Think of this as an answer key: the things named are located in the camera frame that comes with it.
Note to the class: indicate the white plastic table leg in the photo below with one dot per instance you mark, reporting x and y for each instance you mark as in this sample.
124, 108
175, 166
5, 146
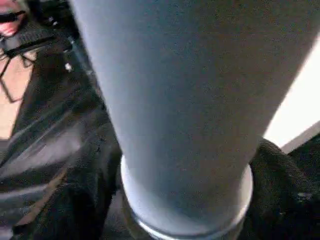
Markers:
187, 100

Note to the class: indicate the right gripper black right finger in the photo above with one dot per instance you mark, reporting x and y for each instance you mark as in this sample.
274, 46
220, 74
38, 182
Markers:
280, 200

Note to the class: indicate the white plastic table top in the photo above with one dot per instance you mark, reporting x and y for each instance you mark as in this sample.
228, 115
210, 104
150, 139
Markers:
295, 100

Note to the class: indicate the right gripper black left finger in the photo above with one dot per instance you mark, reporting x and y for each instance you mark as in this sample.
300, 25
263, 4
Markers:
82, 210

